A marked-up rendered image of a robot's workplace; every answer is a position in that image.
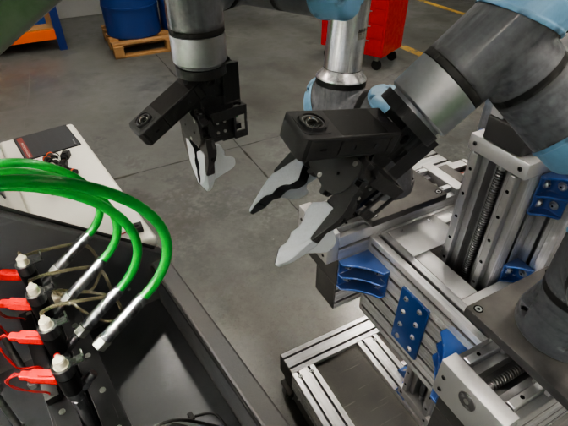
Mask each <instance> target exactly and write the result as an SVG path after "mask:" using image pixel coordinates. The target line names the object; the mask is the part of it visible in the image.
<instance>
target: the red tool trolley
mask: <svg viewBox="0 0 568 426"><path fill-rule="evenodd" d="M407 5H408V0H371V6H370V12H369V23H368V29H367V35H366V41H365V47H364V53H363V54H365V55H369V56H372V57H374V61H373V62H372V63H371V66H372V68H373V69H374V70H378V69H380V68H381V62H380V58H383V57H385V56H386V55H387V58H388V59H389V60H391V61H392V60H394V59H396V52H395V50H396V49H398V48H399V47H401V43H402V37H403V31H404V26H405V20H406V15H407ZM327 26H328V20H322V33H321V45H325V43H326V35H327Z"/></svg>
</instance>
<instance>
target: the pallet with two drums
mask: <svg viewBox="0 0 568 426"><path fill-rule="evenodd" d="M157 3H158V7H157ZM100 7H101V11H102V14H103V18H104V21H105V24H104V25H101V28H102V33H103V36H104V39H105V41H107V42H108V46H109V48H110V49H111V50H113V54H114V57H115V58H116V59H122V58H127V57H138V56H144V55H150V54H156V53H161V52H171V45H170V40H169V34H168V28H167V18H166V12H165V7H164V1H163V0H100ZM158 8H159V13H158ZM159 14H160V18H159ZM160 21H161V22H160ZM150 36H153V37H150ZM125 40H128V41H125ZM162 42H164V45H165V47H161V48H155V49H150V50H143V51H137V52H127V53H125V52H124V48H127V47H133V46H144V45H150V44H156V43H162Z"/></svg>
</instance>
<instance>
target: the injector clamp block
mask: <svg viewBox="0 0 568 426"><path fill-rule="evenodd" d="M64 310H65V312H66V314H67V316H68V319H69V322H68V323H66V324H64V325H62V327H63V330H64V332H65V335H66V337H67V339H68V338H69V337H70V336H71V335H72V334H73V333H74V329H75V328H76V327H77V326H78V324H79V323H80V322H82V321H83V320H84V318H83V316H82V314H81V313H80V311H79V310H78V309H76V308H75V307H74V306H73V305H70V306H67V307H66V308H65V309H64ZM64 310H63V311H64ZM29 314H32V315H33V317H34V319H35V322H36V325H39V324H38V320H37V318H36V317H35V315H34V313H33V311H32V310H29V311H27V312H24V313H22V314H19V317H22V318H23V317H25V316H26V315H29ZM63 316H64V312H62V313H61V314H60V315H59V316H58V318H61V317H63ZM92 344H93V338H92V336H91V334H90V333H89V334H88V335H87V336H86V337H85V338H81V339H80V340H79V341H78V342H77V343H76V346H75V348H74V349H73V350H72V352H73V354H74V356H76V355H79V354H80V351H79V349H80V348H81V350H82V352H83V354H84V356H85V361H84V362H83V363H79V364H78V366H79V368H78V369H77V371H78V373H79V376H80V378H81V377H82V376H85V375H86V374H87V373H88V372H89V371H90V369H94V370H95V371H96V372H97V374H98V375H97V377H96V378H95V379H94V380H93V381H92V383H91V386H90V387H89V388H88V389H87V392H88V394H89V396H90V406H91V408H92V410H93V412H94V414H95V415H96V418H97V420H98V422H99V424H100V426H132V424H131V422H130V420H129V418H128V415H127V413H126V411H125V409H124V407H123V404H122V402H121V400H120V398H119V396H118V393H117V391H116V389H115V387H114V384H113V383H112V380H111V378H110V375H109V373H108V372H107V369H106V366H105V364H104V363H103V361H102V359H101V355H100V353H99V352H98V351H97V350H96V349H95V347H94V346H93V345H92ZM44 348H45V350H46V355H47V356H48V359H49V362H50V364H51V365H52V360H53V358H52V356H51V355H50V354H49V352H48V351H47V349H46V347H45V345H44ZM57 386H58V389H59V391H60V394H61V396H62V399H61V400H59V401H57V402H55V403H53V404H51V405H50V406H48V405H47V404H46V406H47V409H48V412H49V415H50V418H51V420H52V425H53V426H85V423H84V422H83V420H82V418H81V416H80V415H79V413H78V411H77V409H76V408H74V406H73V404H72V402H71V401H70V400H68V399H67V397H66V396H65V395H64V394H63V392H62V390H61V389H60V387H59V385H58V384H57Z"/></svg>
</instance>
